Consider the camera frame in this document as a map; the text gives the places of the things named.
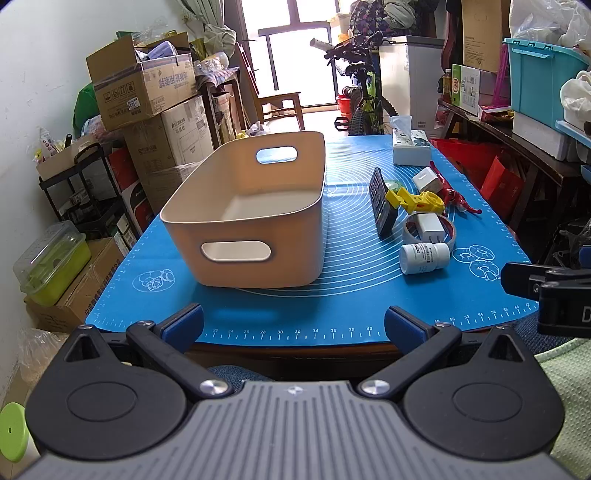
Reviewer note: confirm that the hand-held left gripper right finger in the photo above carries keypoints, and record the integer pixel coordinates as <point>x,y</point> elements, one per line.
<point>404,325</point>

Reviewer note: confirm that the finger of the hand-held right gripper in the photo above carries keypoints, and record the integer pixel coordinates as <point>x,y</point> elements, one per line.
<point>519,279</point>

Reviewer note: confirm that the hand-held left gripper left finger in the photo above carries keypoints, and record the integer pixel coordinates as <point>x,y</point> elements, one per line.
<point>184,325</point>

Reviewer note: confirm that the white pill bottle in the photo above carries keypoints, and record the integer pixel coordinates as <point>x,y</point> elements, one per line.
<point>425,258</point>

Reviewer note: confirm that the roll of adhesive tape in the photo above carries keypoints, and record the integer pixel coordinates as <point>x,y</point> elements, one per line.
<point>408,234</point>

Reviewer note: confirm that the beige plastic storage basket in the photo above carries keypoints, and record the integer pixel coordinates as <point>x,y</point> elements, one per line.
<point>258,258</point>

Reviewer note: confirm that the white phone charger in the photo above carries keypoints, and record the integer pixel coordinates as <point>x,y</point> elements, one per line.
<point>429,226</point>

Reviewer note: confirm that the black remote control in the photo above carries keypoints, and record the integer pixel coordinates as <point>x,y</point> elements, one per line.
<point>381,207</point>

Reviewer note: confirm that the yellow plastic toy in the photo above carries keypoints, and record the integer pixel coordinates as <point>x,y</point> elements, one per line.
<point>415,201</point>

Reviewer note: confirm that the blue silicone baking mat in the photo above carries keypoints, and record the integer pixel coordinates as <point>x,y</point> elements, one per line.
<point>346,281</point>

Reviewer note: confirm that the green towel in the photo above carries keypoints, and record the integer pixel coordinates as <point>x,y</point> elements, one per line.
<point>570,397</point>

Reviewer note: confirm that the low brown cardboard box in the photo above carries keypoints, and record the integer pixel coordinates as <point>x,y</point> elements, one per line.
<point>87,286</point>

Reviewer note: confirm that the red action figure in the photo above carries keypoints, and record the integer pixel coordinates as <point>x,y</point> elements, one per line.
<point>451,193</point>

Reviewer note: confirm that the dark wooden sideboard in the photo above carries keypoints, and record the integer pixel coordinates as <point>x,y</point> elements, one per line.
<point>531,161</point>

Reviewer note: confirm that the red gift bags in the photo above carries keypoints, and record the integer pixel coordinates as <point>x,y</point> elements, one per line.
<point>475,166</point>

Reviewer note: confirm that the white cube power adapter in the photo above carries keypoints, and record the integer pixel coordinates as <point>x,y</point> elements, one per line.
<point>425,180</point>

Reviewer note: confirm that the green container with clear lid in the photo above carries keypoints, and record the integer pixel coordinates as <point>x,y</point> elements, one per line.
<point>55,270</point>

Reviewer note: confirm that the red and black box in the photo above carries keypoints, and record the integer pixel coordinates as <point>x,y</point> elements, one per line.
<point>134,194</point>

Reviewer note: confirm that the green round tin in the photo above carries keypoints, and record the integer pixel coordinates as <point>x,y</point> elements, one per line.
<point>395,184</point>

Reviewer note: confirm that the white foam box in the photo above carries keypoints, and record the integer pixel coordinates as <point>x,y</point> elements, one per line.
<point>540,136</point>

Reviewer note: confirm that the clear plastic bag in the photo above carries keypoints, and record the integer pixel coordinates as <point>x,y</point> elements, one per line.
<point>39,353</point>

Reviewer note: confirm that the white tissue box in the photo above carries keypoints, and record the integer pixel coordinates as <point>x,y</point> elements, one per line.
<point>410,148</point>

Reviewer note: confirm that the black utility cart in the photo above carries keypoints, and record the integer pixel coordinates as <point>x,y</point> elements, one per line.
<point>85,184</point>

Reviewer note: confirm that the large brown cardboard box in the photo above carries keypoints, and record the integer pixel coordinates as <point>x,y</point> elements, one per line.
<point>178,138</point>

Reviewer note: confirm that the green and white carton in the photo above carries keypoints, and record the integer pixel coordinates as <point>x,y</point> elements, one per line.
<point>468,90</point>

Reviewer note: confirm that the teal plastic storage bin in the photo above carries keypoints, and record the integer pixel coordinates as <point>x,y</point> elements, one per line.
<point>540,83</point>

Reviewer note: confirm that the white cup with green lid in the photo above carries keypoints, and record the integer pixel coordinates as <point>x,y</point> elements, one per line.
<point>14,434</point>

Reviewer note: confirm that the pink plastic rack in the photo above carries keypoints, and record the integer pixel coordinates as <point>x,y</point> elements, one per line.
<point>504,74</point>

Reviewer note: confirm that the grey plastic bag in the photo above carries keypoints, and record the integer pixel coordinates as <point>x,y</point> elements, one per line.
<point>259,128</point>

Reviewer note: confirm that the black and green bicycle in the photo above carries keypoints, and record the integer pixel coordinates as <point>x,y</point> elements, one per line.
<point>364,106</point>

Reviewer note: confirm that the white chest freezer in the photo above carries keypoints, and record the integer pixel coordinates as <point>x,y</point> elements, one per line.
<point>415,78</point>

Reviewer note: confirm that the open printed cardboard box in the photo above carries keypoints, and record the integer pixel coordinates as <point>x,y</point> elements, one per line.
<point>138,94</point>

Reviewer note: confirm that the wooden chair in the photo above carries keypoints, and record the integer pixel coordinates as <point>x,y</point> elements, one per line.
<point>277,99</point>

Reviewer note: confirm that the tall brown cardboard box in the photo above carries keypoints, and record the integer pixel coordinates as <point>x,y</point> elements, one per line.
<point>485,32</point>

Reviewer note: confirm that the white plastic bag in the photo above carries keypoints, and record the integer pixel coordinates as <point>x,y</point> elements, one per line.
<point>554,21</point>

